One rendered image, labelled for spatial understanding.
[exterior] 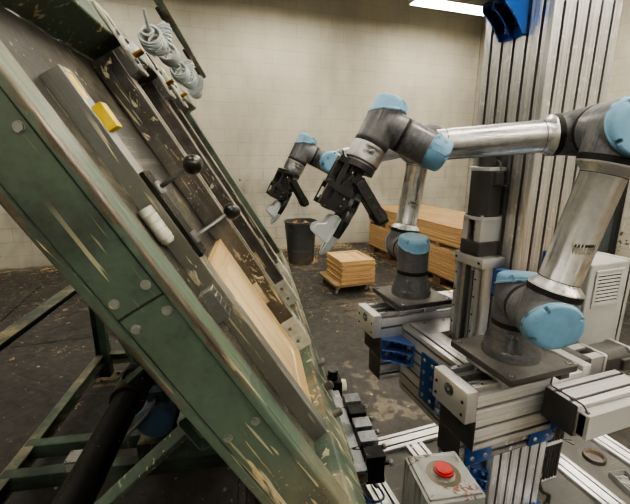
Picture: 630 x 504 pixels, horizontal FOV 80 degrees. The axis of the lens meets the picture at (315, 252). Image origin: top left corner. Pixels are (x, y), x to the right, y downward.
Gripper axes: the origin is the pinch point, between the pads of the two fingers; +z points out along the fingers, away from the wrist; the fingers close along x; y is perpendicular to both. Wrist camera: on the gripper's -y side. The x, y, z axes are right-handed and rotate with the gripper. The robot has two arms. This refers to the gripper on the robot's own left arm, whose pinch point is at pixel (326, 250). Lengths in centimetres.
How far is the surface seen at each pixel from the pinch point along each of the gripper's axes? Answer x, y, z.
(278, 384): -0.6, -5.0, 32.9
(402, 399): -133, -132, 73
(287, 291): -85, -17, 29
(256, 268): -42.2, 6.3, 18.0
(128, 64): -40, 64, -19
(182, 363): 24.7, 18.7, 23.5
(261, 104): -556, 49, -130
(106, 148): 1.7, 47.4, 1.3
